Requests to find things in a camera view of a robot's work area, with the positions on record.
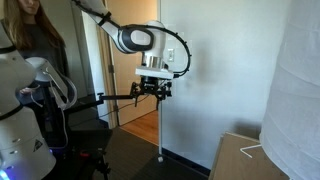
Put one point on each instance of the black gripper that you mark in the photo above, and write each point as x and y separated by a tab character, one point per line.
150	85

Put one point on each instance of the black baseboard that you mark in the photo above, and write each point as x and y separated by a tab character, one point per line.
186	161

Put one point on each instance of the long-haired person in grey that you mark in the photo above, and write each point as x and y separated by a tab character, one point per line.
36	40

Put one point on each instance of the black robot stand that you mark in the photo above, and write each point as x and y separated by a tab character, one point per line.
90	140

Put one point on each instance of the light wooden door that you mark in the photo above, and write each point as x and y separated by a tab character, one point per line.
123	83

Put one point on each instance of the black tripod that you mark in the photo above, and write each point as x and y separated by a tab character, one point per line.
101	166

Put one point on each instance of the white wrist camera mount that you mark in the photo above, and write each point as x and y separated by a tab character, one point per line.
153	72

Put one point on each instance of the light wood drawer cabinet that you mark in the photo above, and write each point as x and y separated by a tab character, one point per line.
233	163

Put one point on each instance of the white light switch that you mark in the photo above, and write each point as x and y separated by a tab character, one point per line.
171	55

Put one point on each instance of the white stand pole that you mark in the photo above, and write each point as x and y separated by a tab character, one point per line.
160	133

